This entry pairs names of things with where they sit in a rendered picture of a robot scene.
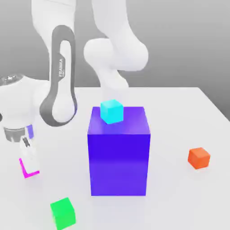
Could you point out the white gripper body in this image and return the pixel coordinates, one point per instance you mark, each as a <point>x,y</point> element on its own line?
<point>30,160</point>

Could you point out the small cyan cube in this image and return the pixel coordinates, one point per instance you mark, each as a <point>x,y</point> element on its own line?
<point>111,111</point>

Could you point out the small magenta cube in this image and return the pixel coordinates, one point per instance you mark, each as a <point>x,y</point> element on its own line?
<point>25,175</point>

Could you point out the small green cube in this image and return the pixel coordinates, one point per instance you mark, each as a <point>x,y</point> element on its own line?
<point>62,213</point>

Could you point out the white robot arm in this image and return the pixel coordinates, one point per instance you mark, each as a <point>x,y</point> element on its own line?
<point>111,53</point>

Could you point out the large blue box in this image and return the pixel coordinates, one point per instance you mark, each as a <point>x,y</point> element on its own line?
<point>118,161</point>

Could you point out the small orange cube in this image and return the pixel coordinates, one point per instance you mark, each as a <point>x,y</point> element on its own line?
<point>199,158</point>

